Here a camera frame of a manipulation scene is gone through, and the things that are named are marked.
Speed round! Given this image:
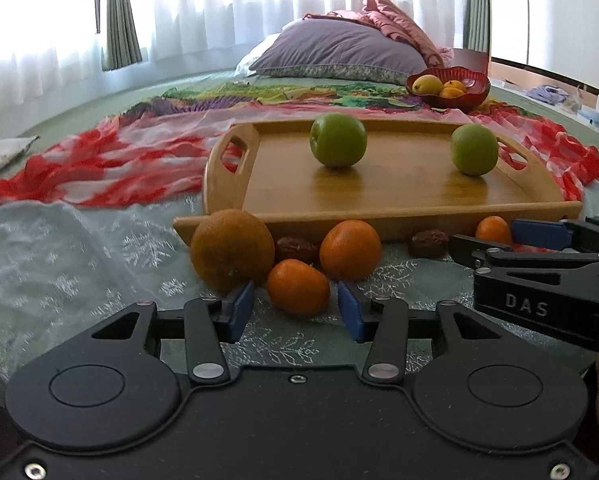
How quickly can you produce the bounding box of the lilac crumpled cloth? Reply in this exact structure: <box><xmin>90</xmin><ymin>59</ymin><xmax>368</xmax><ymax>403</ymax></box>
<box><xmin>527</xmin><ymin>85</ymin><xmax>573</xmax><ymax>106</ymax></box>

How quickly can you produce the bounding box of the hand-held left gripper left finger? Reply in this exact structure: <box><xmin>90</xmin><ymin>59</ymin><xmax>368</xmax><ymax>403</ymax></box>
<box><xmin>92</xmin><ymin>280</ymin><xmax>256</xmax><ymax>387</ymax></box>

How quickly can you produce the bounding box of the green curtain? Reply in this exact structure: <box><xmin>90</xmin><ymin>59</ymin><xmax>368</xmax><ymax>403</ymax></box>
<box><xmin>467</xmin><ymin>0</ymin><xmax>491</xmax><ymax>54</ymax></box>
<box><xmin>102</xmin><ymin>0</ymin><xmax>143</xmax><ymax>72</ymax></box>

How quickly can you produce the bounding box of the sheer snowflake lace cloth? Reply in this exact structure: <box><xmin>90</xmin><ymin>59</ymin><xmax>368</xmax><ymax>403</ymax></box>
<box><xmin>0</xmin><ymin>180</ymin><xmax>599</xmax><ymax>396</ymax></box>

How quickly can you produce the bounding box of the medium orange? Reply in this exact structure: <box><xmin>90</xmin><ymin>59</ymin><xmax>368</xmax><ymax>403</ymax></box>
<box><xmin>266</xmin><ymin>258</ymin><xmax>331</xmax><ymax>318</ymax></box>

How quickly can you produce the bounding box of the large green apple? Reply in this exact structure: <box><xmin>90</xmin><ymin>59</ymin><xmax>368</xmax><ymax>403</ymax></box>
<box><xmin>310</xmin><ymin>113</ymin><xmax>369</xmax><ymax>170</ymax></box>

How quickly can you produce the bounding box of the colourful printed cloth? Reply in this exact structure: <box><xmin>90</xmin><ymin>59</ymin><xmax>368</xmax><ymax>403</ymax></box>
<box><xmin>129</xmin><ymin>81</ymin><xmax>433</xmax><ymax>117</ymax></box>

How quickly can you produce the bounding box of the brown round pear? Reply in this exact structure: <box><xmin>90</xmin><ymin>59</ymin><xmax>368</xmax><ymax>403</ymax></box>
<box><xmin>190</xmin><ymin>209</ymin><xmax>276</xmax><ymax>295</ymax></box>

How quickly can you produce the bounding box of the red glass bowl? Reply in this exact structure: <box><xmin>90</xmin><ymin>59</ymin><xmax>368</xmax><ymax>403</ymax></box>
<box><xmin>406</xmin><ymin>66</ymin><xmax>491</xmax><ymax>111</ymax></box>

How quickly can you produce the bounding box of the purple pillow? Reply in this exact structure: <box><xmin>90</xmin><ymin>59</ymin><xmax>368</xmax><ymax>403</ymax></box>
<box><xmin>249</xmin><ymin>18</ymin><xmax>430</xmax><ymax>84</ymax></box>

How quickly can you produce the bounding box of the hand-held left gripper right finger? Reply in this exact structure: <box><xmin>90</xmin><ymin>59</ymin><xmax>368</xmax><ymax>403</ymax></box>
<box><xmin>337</xmin><ymin>280</ymin><xmax>500</xmax><ymax>387</ymax></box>

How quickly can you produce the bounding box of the yellow pear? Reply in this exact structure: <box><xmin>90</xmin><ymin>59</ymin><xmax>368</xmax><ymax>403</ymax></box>
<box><xmin>412</xmin><ymin>74</ymin><xmax>444</xmax><ymax>96</ymax></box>

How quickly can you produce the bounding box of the large orange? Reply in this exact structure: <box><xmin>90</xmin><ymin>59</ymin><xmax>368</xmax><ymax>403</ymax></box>
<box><xmin>319</xmin><ymin>220</ymin><xmax>383</xmax><ymax>282</ymax></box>

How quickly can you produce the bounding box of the brown wooden headboard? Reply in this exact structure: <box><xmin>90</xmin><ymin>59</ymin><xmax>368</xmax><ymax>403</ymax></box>
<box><xmin>449</xmin><ymin>48</ymin><xmax>491</xmax><ymax>77</ymax></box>

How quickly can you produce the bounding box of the pink blanket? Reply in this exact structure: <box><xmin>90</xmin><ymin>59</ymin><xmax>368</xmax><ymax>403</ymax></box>
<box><xmin>324</xmin><ymin>0</ymin><xmax>453</xmax><ymax>69</ymax></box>

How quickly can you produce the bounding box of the dried red date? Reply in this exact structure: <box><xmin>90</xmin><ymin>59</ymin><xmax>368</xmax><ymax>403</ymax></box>
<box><xmin>409</xmin><ymin>229</ymin><xmax>450</xmax><ymax>259</ymax></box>
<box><xmin>275</xmin><ymin>236</ymin><xmax>321</xmax><ymax>266</ymax></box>

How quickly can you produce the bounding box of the small mandarin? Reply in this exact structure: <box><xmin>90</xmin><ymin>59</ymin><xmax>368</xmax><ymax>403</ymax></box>
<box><xmin>475</xmin><ymin>215</ymin><xmax>513</xmax><ymax>246</ymax></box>

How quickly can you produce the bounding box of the wooden tray with handles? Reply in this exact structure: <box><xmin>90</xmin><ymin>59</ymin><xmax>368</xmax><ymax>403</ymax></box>
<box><xmin>173</xmin><ymin>119</ymin><xmax>583</xmax><ymax>247</ymax></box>

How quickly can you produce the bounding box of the white sheer curtain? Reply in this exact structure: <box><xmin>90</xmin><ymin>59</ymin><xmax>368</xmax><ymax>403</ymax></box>
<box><xmin>0</xmin><ymin>0</ymin><xmax>469</xmax><ymax>126</ymax></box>

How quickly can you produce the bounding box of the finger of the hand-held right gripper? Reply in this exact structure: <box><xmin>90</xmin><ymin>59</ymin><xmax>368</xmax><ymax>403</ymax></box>
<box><xmin>510</xmin><ymin>215</ymin><xmax>599</xmax><ymax>256</ymax></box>
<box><xmin>449</xmin><ymin>233</ymin><xmax>599</xmax><ymax>274</ymax></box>

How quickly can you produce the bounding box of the red and white scarf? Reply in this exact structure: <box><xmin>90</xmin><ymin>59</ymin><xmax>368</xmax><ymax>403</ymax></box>
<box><xmin>0</xmin><ymin>104</ymin><xmax>599</xmax><ymax>209</ymax></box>

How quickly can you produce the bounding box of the grey crumpled cloth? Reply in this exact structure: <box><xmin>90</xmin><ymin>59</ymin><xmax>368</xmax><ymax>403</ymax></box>
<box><xmin>0</xmin><ymin>133</ymin><xmax>40</xmax><ymax>174</ymax></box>

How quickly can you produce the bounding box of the white pillow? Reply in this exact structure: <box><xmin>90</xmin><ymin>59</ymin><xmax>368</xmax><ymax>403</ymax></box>
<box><xmin>235</xmin><ymin>35</ymin><xmax>281</xmax><ymax>77</ymax></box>

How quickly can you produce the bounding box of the small green apple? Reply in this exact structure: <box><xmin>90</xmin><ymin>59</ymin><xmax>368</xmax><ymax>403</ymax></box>
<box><xmin>451</xmin><ymin>124</ymin><xmax>499</xmax><ymax>177</ymax></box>

